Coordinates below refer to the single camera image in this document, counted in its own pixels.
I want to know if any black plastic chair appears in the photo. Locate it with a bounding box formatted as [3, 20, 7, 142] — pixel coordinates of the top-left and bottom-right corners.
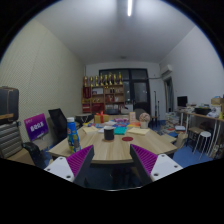
[22, 141, 48, 169]

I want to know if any cluttered side desk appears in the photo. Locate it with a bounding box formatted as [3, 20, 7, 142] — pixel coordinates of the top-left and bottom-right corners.
[176, 108, 224, 158]

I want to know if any yellow paper envelope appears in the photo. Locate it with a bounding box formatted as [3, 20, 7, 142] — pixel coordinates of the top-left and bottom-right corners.
[126, 127, 151, 136]

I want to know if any orange red book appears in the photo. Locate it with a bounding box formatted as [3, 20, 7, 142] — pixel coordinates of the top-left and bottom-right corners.
[127, 121, 142, 129]

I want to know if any black office chair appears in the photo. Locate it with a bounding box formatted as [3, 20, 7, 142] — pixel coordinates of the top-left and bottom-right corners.
[47, 107, 69, 144]

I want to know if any teal book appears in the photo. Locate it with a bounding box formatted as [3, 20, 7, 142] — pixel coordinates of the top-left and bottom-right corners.
[113, 126, 128, 136]

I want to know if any black computer monitor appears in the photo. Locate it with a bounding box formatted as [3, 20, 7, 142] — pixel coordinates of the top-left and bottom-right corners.
[176, 95, 189, 108]

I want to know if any white round stool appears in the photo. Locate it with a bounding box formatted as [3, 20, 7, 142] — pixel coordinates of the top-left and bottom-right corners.
[193, 130, 213, 156]

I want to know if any cream book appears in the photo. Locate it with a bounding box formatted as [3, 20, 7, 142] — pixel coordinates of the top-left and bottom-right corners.
[82, 125, 100, 135]

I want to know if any black cup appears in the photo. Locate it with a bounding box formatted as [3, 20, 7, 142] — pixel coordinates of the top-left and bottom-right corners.
[103, 125, 116, 141]

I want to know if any wooden shelf unit with trophies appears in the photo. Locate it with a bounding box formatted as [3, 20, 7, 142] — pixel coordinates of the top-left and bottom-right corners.
[81, 71, 126, 115]

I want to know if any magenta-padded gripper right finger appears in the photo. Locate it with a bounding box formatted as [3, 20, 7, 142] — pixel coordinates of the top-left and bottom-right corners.
[129, 143, 184, 186]

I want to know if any purple sign board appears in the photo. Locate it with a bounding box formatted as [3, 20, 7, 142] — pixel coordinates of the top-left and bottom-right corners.
[23, 113, 50, 142]

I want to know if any white air conditioner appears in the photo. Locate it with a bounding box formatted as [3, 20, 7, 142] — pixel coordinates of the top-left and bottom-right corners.
[159, 64, 174, 77]

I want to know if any yellow gift box red ribbon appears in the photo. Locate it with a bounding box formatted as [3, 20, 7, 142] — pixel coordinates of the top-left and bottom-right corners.
[93, 111, 111, 125]

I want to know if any blue drink bottle white cap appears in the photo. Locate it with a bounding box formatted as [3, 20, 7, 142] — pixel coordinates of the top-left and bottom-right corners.
[66, 116, 82, 154]

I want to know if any ceiling tube light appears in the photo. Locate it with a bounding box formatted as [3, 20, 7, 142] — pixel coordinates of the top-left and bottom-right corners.
[126, 0, 133, 18]

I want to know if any potted pink flower plant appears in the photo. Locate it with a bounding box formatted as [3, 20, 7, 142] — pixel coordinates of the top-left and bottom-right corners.
[138, 112, 152, 130]

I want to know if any grey ribbed cushion stack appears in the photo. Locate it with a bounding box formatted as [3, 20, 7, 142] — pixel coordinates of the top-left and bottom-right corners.
[0, 121, 24, 159]

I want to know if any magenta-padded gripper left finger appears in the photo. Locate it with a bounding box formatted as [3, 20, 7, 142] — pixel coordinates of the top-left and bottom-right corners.
[43, 144, 95, 188]

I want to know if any dark glass door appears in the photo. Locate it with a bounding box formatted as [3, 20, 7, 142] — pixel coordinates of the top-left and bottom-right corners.
[98, 68, 152, 116]

